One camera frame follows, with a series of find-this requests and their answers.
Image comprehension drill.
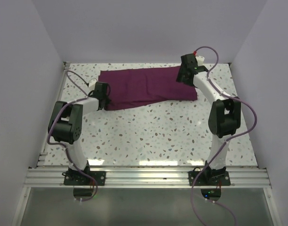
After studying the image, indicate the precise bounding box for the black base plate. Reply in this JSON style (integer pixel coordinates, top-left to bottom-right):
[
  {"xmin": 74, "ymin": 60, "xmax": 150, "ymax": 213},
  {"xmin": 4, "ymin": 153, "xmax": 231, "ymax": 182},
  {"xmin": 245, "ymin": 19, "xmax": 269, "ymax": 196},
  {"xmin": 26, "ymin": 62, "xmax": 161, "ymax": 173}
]
[
  {"xmin": 188, "ymin": 170, "xmax": 231, "ymax": 186},
  {"xmin": 62, "ymin": 170, "xmax": 106, "ymax": 186}
]

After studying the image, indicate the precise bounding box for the aluminium rail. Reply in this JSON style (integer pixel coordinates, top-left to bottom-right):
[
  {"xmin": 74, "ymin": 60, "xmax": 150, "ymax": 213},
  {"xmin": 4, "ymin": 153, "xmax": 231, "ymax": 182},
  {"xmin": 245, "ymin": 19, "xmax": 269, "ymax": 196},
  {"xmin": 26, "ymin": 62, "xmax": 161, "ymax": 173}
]
[
  {"xmin": 36, "ymin": 62, "xmax": 71, "ymax": 168},
  {"xmin": 24, "ymin": 166, "xmax": 272, "ymax": 188}
]

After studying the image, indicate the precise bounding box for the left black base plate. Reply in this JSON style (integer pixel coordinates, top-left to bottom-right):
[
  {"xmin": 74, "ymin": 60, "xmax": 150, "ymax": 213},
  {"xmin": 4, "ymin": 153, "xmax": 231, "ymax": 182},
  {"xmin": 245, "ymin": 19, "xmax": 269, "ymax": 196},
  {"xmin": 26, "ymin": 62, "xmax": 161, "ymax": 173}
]
[{"xmin": 62, "ymin": 170, "xmax": 106, "ymax": 186}]

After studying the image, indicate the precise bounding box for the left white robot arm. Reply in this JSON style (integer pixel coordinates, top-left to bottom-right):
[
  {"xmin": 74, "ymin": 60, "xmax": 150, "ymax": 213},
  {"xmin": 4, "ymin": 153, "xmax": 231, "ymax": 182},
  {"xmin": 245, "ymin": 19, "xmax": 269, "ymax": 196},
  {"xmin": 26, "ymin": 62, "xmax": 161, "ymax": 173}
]
[{"xmin": 47, "ymin": 80, "xmax": 111, "ymax": 185}]

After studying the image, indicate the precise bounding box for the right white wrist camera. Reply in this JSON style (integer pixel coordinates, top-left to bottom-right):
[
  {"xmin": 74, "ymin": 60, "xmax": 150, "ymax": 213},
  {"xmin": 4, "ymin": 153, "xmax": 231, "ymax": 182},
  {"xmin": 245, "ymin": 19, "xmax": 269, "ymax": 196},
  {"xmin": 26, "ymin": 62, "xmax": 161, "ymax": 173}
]
[{"xmin": 195, "ymin": 55, "xmax": 205, "ymax": 66}]

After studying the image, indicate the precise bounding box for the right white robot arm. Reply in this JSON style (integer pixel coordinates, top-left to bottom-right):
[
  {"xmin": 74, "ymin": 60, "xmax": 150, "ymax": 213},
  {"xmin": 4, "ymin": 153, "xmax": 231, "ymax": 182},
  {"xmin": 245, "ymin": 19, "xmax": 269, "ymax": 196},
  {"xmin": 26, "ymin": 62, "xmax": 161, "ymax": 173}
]
[{"xmin": 176, "ymin": 54, "xmax": 241, "ymax": 185}]

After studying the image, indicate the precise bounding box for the aluminium front rail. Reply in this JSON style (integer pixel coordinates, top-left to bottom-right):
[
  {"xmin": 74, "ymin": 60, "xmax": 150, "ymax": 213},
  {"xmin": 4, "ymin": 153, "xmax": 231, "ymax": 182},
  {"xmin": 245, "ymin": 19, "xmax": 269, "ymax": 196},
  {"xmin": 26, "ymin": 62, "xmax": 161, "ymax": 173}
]
[{"xmin": 24, "ymin": 166, "xmax": 272, "ymax": 188}]

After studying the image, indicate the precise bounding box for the aluminium left side rail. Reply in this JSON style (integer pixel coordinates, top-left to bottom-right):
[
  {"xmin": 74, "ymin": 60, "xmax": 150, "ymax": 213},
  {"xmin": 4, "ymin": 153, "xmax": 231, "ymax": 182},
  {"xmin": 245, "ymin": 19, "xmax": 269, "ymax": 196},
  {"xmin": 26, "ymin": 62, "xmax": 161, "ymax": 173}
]
[{"xmin": 36, "ymin": 62, "xmax": 71, "ymax": 168}]

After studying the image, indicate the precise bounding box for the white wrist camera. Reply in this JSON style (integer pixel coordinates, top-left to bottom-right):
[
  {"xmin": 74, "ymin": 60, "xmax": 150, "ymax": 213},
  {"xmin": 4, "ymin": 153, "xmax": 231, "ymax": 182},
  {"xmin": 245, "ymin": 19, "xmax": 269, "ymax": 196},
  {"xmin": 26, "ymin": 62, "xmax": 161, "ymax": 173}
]
[
  {"xmin": 88, "ymin": 79, "xmax": 97, "ymax": 87},
  {"xmin": 195, "ymin": 55, "xmax": 205, "ymax": 66}
]

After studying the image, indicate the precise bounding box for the purple cloth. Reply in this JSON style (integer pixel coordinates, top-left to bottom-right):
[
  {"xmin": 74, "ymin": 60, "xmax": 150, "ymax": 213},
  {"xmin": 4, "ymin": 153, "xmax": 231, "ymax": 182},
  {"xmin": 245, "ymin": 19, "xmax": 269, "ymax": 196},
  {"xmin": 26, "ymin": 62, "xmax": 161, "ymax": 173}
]
[{"xmin": 98, "ymin": 66, "xmax": 198, "ymax": 111}]

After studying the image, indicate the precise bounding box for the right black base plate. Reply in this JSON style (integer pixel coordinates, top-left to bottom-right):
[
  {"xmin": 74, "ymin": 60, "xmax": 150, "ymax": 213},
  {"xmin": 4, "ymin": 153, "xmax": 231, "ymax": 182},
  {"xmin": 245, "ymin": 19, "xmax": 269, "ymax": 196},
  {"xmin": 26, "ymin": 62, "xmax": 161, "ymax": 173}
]
[{"xmin": 188, "ymin": 170, "xmax": 231, "ymax": 186}]

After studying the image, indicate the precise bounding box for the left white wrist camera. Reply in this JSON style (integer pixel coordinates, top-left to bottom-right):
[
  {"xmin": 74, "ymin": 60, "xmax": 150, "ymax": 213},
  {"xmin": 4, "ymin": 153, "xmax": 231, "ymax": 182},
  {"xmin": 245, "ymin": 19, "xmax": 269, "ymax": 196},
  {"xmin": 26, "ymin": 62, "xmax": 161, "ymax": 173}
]
[{"xmin": 88, "ymin": 79, "xmax": 97, "ymax": 87}]

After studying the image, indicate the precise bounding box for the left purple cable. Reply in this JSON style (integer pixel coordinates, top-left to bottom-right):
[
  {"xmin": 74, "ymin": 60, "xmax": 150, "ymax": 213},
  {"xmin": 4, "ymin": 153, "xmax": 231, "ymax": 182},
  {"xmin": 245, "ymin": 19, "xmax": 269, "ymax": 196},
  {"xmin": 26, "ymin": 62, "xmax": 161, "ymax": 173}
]
[{"xmin": 47, "ymin": 70, "xmax": 98, "ymax": 202}]

